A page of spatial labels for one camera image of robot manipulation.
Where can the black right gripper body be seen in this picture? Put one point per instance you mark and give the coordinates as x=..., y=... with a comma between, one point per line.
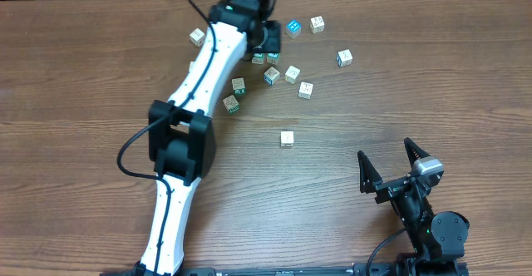
x=396, y=184

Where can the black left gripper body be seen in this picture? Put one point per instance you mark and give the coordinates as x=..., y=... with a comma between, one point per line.
x=271, y=36

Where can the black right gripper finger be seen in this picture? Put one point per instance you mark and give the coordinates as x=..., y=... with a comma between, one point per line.
x=415, y=153
x=369, y=177

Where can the green top block number 4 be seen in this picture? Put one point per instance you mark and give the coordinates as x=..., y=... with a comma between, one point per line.
x=273, y=58

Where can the wooden block yellow side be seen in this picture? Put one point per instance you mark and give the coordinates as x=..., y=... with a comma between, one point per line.
x=305, y=90

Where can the wooden block green bottom side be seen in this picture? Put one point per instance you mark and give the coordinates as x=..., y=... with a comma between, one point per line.
x=231, y=104

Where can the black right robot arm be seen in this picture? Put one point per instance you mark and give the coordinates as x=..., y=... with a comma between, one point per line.
x=437, y=239

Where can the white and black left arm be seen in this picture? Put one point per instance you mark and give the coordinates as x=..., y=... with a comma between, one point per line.
x=180, y=130

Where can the blue top wooden block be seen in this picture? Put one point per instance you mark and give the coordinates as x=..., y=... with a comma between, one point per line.
x=293, y=29

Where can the green top block letter L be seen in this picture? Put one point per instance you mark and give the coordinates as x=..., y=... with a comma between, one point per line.
x=258, y=58

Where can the wooden block black drawing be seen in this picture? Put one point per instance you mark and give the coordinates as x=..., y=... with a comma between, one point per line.
x=317, y=24

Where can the plain wooden block far left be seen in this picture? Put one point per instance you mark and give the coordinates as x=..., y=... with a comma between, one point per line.
x=197, y=37

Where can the wooden block diamond drawing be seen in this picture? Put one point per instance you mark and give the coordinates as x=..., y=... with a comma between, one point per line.
x=271, y=75

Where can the wooden block oval drawing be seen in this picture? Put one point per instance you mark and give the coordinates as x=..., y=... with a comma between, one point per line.
x=291, y=75

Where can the wooden block blue side right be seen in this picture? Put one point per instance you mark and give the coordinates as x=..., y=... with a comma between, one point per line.
x=344, y=58

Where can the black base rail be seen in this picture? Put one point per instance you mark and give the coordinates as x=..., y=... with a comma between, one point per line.
x=287, y=272

